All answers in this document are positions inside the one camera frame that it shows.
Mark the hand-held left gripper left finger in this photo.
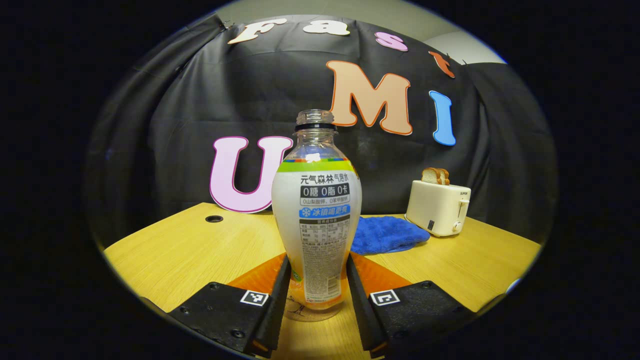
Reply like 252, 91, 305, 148
167, 252, 292, 359

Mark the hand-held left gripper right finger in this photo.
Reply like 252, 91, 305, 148
346, 252, 476, 359

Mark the clear water bottle white label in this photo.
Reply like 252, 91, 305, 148
271, 109, 363, 322

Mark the blue towel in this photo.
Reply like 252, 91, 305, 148
350, 216, 431, 256

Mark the cream toaster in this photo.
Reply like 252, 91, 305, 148
404, 180, 472, 238

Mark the black backdrop cloth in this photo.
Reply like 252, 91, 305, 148
85, 12, 556, 246

